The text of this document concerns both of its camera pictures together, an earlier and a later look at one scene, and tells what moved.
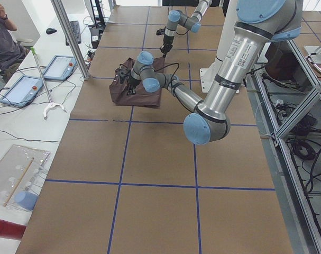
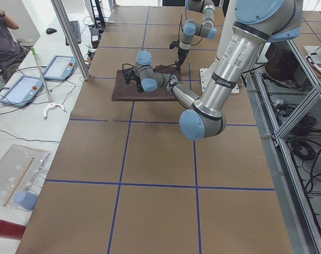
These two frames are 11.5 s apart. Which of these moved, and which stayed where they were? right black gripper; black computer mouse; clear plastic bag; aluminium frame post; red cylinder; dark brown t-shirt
Moved: dark brown t-shirt; right black gripper
Stayed: clear plastic bag; black computer mouse; aluminium frame post; red cylinder
